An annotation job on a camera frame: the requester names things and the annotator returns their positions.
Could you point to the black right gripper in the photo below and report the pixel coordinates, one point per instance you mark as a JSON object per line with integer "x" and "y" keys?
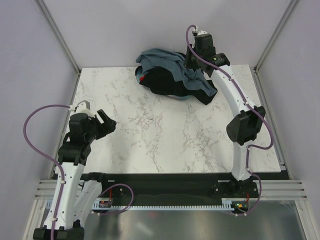
{"x": 188, "y": 53}

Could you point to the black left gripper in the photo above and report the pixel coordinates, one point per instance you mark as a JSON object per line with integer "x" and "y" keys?
{"x": 108, "y": 126}

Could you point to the grey-blue t shirt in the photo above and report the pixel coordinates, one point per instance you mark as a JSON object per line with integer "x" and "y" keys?
{"x": 174, "y": 62}

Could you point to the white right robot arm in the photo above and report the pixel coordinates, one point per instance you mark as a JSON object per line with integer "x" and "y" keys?
{"x": 248, "y": 117}

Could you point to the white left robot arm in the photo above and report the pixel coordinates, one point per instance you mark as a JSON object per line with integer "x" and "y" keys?
{"x": 69, "y": 210}

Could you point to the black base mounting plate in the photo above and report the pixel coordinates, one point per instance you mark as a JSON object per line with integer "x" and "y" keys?
{"x": 173, "y": 189}

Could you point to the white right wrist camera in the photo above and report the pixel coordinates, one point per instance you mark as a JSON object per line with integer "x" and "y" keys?
{"x": 196, "y": 32}

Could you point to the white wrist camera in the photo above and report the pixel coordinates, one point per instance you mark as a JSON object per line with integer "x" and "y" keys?
{"x": 196, "y": 32}
{"x": 85, "y": 108}

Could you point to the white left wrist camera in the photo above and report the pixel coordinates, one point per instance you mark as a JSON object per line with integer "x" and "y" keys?
{"x": 85, "y": 108}

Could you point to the right aluminium frame post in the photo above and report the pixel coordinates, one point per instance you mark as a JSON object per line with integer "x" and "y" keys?
{"x": 276, "y": 33}

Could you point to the aluminium frame post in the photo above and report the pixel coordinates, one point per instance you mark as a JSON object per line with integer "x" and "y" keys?
{"x": 276, "y": 33}
{"x": 57, "y": 34}

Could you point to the left aluminium frame post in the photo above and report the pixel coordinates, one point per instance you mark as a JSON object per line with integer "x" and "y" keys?
{"x": 57, "y": 34}

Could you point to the white slotted cable duct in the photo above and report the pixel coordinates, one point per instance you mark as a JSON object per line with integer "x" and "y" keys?
{"x": 226, "y": 205}

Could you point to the aluminium front frame rail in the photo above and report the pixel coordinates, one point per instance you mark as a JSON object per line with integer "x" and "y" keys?
{"x": 271, "y": 190}

